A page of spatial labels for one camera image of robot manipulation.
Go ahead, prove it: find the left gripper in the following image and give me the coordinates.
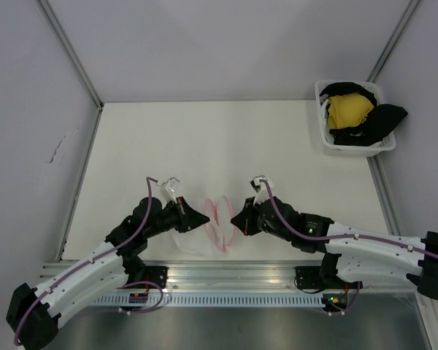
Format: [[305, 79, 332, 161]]
[[145, 196, 210, 239]]

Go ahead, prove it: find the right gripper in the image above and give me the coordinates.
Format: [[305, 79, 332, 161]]
[[231, 195, 292, 242]]

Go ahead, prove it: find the white pink mesh laundry bag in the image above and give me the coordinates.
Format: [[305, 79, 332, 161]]
[[172, 196, 237, 257]]

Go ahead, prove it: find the yellow bra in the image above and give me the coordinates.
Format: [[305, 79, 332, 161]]
[[328, 93, 374, 130]]

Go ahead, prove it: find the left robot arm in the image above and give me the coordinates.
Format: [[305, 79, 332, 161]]
[[6, 197, 210, 349]]

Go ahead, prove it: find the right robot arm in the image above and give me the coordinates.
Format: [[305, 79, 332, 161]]
[[231, 198, 438, 300]]

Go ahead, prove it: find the black bra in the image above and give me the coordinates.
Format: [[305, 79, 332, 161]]
[[318, 82, 408, 147]]

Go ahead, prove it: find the white plastic basket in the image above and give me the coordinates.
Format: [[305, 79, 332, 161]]
[[315, 79, 396, 158]]

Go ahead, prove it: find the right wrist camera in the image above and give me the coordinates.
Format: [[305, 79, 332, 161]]
[[250, 175, 274, 205]]

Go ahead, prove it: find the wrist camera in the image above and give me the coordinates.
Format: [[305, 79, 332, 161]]
[[250, 175, 274, 205], [158, 176, 180, 203]]

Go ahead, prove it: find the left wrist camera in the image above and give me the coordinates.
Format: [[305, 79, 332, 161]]
[[158, 176, 180, 203]]

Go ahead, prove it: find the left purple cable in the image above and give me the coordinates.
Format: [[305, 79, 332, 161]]
[[12, 176, 165, 346]]

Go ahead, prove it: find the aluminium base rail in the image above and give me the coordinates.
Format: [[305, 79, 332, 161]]
[[36, 259, 435, 292]]

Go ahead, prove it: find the white slotted cable duct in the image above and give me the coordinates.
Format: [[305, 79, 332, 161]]
[[89, 291, 325, 308]]

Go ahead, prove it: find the right aluminium frame post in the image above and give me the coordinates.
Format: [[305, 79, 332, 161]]
[[367, 0, 423, 236]]

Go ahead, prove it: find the aluminium frame post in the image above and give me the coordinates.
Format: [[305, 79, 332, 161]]
[[36, 1, 104, 263], [367, 0, 423, 236]]

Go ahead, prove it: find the left aluminium frame post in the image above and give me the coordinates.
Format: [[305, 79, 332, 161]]
[[36, 1, 104, 263]]

